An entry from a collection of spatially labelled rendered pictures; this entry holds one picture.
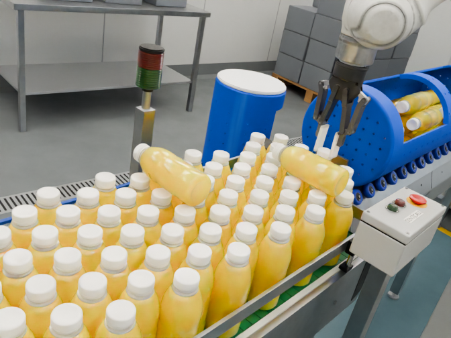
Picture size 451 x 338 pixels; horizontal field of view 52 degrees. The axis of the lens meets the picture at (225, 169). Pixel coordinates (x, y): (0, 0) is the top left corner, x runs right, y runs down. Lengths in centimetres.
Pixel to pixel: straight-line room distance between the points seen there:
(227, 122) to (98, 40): 302
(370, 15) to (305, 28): 451
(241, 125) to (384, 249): 96
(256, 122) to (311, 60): 356
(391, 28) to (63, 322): 69
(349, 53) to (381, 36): 21
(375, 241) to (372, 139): 40
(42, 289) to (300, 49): 490
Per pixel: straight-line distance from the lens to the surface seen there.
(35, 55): 449
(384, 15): 88
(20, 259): 73
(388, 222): 96
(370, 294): 113
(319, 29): 525
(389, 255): 97
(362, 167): 132
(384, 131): 128
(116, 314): 65
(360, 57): 109
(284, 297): 100
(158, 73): 118
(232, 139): 181
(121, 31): 477
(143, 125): 122
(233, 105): 177
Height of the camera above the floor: 154
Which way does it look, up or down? 27 degrees down
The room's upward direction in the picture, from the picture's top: 11 degrees clockwise
